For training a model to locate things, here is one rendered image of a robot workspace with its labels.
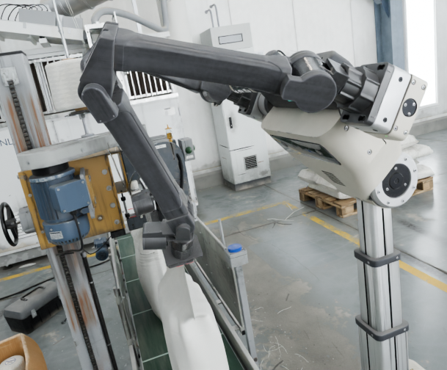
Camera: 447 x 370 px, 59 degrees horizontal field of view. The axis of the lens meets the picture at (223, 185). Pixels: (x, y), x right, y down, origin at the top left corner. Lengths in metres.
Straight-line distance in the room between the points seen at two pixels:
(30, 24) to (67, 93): 2.67
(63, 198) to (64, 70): 0.41
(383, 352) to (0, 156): 3.82
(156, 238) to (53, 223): 0.57
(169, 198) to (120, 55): 0.34
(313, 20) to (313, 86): 5.91
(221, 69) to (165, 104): 3.68
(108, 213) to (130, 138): 0.90
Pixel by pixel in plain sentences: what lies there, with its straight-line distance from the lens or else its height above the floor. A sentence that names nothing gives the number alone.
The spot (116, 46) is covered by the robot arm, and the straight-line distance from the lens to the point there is 0.69.
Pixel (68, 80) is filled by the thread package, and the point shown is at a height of 1.62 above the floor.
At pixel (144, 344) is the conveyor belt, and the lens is 2.09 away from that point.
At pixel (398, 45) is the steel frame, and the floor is 1.56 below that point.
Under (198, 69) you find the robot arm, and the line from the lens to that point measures 0.71.
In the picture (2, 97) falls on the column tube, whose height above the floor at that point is 1.61.
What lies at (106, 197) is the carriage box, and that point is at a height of 1.17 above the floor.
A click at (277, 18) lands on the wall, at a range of 6.34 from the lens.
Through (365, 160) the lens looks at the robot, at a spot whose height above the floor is 1.31.
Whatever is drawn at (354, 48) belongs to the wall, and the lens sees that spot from 6.99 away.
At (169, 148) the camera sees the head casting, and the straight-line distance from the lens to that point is 1.63.
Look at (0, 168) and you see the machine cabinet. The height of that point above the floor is 1.05.
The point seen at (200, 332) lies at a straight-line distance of 1.38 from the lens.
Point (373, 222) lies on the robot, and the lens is 1.26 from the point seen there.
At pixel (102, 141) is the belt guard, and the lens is 1.51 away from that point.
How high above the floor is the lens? 1.55
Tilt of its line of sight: 15 degrees down
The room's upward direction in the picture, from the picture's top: 10 degrees counter-clockwise
